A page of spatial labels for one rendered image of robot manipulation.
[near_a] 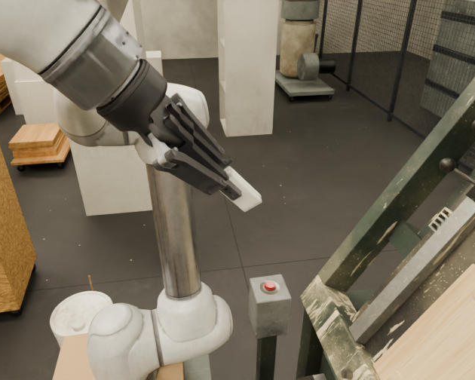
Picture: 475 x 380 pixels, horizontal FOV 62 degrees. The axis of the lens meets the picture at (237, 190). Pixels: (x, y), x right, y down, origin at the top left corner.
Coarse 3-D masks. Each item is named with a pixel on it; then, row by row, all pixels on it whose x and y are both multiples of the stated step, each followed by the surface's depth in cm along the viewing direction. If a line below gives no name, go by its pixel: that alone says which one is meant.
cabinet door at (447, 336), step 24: (456, 288) 101; (432, 312) 104; (456, 312) 99; (408, 336) 108; (432, 336) 102; (456, 336) 97; (384, 360) 111; (408, 360) 105; (432, 360) 100; (456, 360) 95
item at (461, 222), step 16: (464, 208) 105; (448, 224) 107; (464, 224) 103; (432, 240) 110; (448, 240) 105; (416, 256) 112; (432, 256) 108; (400, 272) 115; (416, 272) 110; (400, 288) 113; (416, 288) 113; (384, 304) 116; (400, 304) 115; (368, 320) 119; (384, 320) 117; (368, 336) 120
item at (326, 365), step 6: (324, 354) 127; (324, 360) 127; (324, 366) 128; (330, 366) 123; (324, 372) 128; (330, 372) 123; (300, 378) 124; (306, 378) 124; (312, 378) 124; (318, 378) 127; (324, 378) 127; (330, 378) 123; (336, 378) 119
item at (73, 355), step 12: (72, 336) 131; (84, 336) 131; (72, 348) 127; (84, 348) 127; (60, 360) 123; (72, 360) 123; (84, 360) 123; (60, 372) 119; (72, 372) 119; (84, 372) 119; (168, 372) 119; (180, 372) 118
